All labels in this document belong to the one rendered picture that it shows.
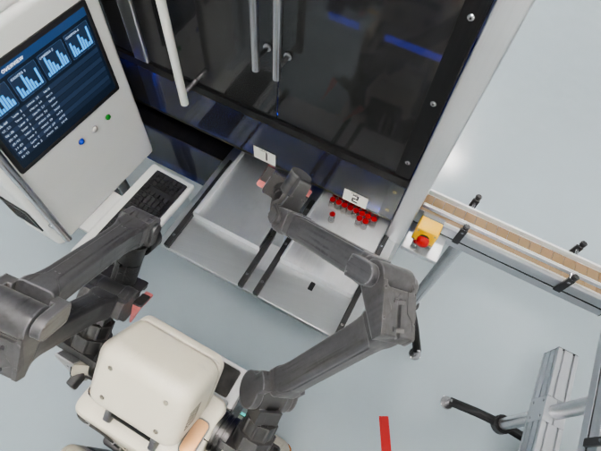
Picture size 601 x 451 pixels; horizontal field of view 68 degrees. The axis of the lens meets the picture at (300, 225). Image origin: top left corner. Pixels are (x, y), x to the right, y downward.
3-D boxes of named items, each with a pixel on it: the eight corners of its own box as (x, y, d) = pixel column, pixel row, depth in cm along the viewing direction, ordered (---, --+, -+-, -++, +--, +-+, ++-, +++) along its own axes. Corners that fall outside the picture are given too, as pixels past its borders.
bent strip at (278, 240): (278, 234, 153) (278, 225, 148) (286, 238, 153) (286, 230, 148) (257, 268, 147) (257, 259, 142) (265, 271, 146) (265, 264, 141)
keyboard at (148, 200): (157, 171, 172) (156, 167, 170) (187, 187, 169) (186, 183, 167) (83, 251, 154) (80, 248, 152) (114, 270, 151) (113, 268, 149)
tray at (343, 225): (325, 188, 164) (326, 182, 161) (391, 219, 159) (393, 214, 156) (280, 261, 148) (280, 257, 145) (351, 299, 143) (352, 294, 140)
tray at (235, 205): (246, 150, 170) (245, 144, 167) (306, 179, 165) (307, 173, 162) (194, 217, 155) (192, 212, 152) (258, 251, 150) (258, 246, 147)
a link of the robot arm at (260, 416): (250, 431, 90) (273, 432, 93) (271, 388, 88) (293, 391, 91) (237, 400, 98) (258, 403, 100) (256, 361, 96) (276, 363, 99)
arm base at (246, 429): (215, 446, 92) (266, 477, 89) (230, 412, 90) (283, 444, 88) (232, 424, 100) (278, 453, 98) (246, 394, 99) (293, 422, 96)
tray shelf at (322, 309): (235, 148, 173) (234, 145, 171) (402, 227, 160) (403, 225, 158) (158, 244, 151) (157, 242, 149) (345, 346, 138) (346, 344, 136)
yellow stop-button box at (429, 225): (418, 221, 150) (424, 210, 143) (438, 231, 148) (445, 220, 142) (410, 239, 146) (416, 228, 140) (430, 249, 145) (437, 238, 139)
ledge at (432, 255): (414, 217, 162) (415, 215, 160) (447, 234, 159) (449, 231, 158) (400, 248, 156) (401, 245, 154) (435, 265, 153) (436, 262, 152)
